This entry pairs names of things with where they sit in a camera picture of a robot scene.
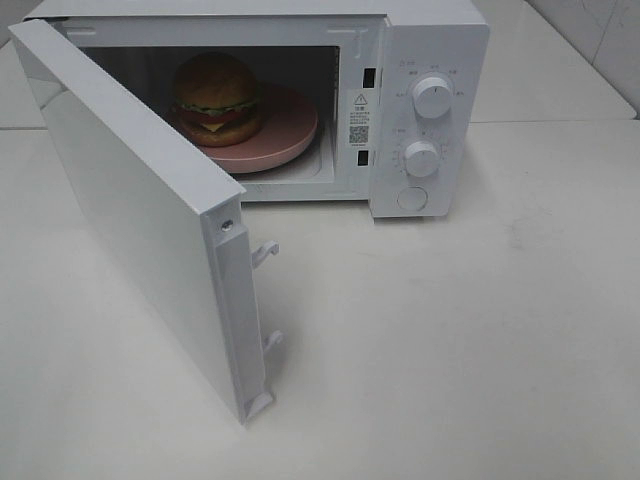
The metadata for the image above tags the round white door button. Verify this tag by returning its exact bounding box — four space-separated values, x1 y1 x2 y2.
397 187 428 212

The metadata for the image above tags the pink round plate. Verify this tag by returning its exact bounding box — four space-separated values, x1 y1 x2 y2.
200 83 319 174

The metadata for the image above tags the white microwave door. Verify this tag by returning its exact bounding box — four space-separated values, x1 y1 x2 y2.
10 20 282 422

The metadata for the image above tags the burger with lettuce and tomato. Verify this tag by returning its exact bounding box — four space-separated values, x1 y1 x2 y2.
172 52 262 147

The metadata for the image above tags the lower white timer knob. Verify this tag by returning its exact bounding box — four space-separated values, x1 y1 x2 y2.
403 140 441 178

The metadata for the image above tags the white microwave oven body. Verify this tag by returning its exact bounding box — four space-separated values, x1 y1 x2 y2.
20 1 489 218

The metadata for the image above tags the upper white power knob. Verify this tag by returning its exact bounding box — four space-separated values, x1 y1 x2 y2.
410 72 454 120

